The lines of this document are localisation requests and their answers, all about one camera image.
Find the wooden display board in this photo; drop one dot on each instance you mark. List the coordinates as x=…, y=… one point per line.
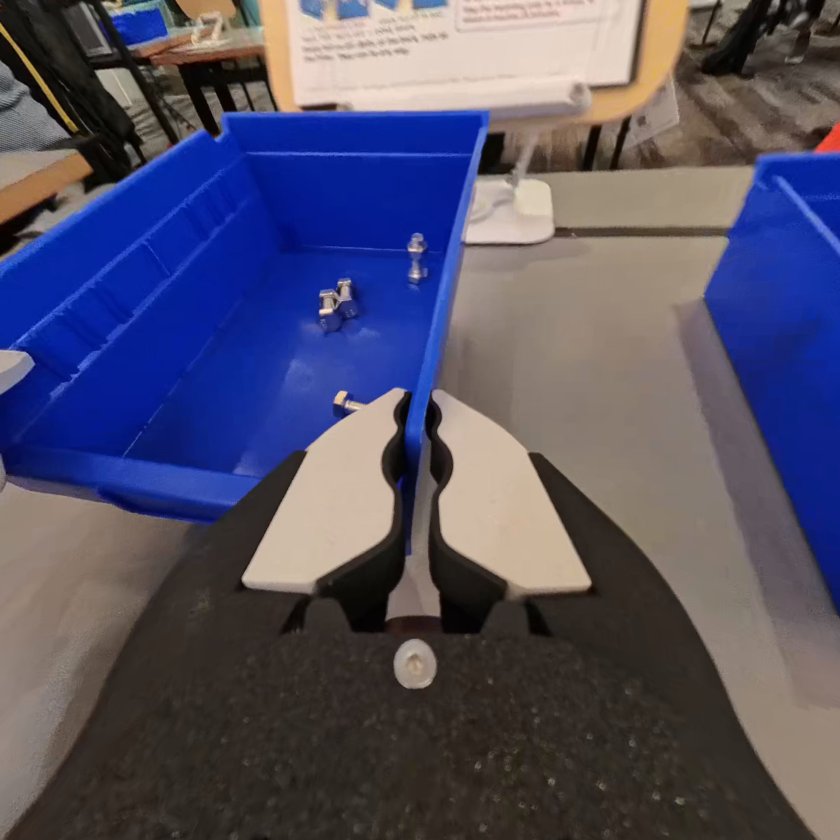
x=663, y=65

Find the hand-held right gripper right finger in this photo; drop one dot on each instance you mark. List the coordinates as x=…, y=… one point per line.
x=505, y=518

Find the wooden-topped table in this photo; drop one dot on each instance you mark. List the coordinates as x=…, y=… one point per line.
x=210, y=49

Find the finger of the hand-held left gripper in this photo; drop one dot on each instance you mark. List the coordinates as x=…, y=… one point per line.
x=13, y=367

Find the printed instruction sheet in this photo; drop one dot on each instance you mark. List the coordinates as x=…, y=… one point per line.
x=459, y=59

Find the blue plastic bin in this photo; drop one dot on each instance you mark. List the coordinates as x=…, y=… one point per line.
x=774, y=328
x=197, y=262

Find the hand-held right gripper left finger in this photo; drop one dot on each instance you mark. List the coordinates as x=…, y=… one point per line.
x=328, y=512

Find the white board stand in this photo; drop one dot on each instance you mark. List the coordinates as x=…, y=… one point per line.
x=525, y=210

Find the black jacket yellow stripe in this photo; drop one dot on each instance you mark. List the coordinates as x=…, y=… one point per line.
x=85, y=98

